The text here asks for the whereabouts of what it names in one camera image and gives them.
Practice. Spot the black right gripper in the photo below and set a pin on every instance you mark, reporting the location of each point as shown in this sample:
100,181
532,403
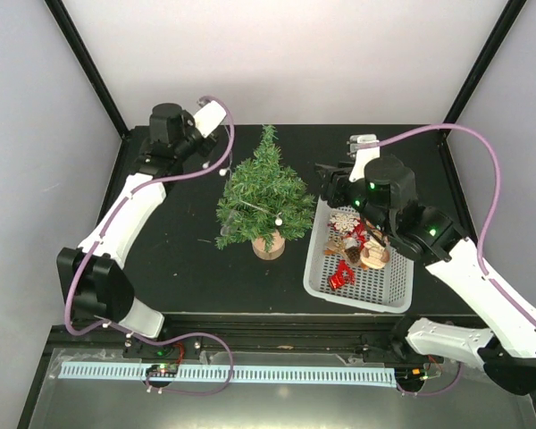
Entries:
330,189

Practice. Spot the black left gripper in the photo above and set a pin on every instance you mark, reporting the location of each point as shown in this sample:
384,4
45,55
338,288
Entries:
209,144

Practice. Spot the white string lights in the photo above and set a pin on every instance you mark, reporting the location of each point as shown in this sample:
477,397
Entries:
248,183

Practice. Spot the small green christmas tree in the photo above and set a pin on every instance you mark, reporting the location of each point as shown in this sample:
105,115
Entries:
296,205

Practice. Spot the white perforated plastic basket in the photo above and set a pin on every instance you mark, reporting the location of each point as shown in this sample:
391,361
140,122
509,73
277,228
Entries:
387,290

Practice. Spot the red star ornament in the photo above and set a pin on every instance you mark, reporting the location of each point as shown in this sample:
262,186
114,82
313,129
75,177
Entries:
358,233

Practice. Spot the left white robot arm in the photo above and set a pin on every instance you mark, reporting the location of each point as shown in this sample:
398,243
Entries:
92,275

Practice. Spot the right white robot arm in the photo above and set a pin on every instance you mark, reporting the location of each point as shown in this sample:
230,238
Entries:
385,197

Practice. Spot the white snowflake ornament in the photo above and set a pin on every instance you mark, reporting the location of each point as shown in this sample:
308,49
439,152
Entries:
344,223

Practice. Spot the pine cone ornament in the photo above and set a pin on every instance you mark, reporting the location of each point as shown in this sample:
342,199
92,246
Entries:
352,255

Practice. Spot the snowman ornament with hat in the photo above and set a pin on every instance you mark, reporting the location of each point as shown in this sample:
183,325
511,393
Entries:
373,255

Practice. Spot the clear light battery box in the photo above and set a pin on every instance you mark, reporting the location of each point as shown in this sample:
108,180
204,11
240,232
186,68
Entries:
231,224

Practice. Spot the red reindeer ornament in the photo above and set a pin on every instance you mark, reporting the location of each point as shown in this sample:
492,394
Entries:
346,270

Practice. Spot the red gift box ornament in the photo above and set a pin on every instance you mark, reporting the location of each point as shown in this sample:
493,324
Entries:
336,281

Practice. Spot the right circuit board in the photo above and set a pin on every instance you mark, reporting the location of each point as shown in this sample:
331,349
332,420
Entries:
418,373

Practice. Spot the left green circuit board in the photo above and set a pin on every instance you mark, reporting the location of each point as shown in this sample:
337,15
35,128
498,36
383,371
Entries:
162,370

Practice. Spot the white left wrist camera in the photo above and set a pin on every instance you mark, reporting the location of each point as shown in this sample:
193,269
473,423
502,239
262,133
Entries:
209,117

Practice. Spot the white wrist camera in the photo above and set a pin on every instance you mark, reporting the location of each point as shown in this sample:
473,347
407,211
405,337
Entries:
209,117
363,148

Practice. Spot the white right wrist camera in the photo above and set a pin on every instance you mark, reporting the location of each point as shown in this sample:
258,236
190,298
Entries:
363,148

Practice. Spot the white slotted cable duct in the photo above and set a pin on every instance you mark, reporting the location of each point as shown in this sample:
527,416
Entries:
192,373

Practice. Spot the left black frame post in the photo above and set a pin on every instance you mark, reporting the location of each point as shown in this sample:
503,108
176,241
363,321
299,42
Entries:
78,47

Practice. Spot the black frame post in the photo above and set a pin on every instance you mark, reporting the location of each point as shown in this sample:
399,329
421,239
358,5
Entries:
490,48
78,47

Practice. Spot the right black frame post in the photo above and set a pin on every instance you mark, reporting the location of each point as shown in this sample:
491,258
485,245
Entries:
490,48

